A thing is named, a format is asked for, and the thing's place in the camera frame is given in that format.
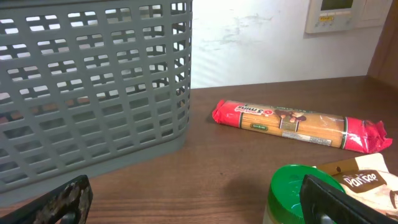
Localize grey plastic lattice basket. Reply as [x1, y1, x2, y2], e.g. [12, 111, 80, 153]
[1, 0, 193, 207]

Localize beige brown snack pouch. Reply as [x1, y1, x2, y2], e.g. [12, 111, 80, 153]
[317, 153, 397, 220]

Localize red spaghetti packet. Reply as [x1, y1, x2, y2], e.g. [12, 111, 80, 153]
[212, 100, 392, 154]

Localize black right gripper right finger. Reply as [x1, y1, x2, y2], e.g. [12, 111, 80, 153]
[300, 175, 397, 224]

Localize white wall control panel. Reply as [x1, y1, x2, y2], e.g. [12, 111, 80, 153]
[305, 0, 392, 34]

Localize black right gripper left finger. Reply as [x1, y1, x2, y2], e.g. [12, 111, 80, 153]
[1, 175, 93, 224]

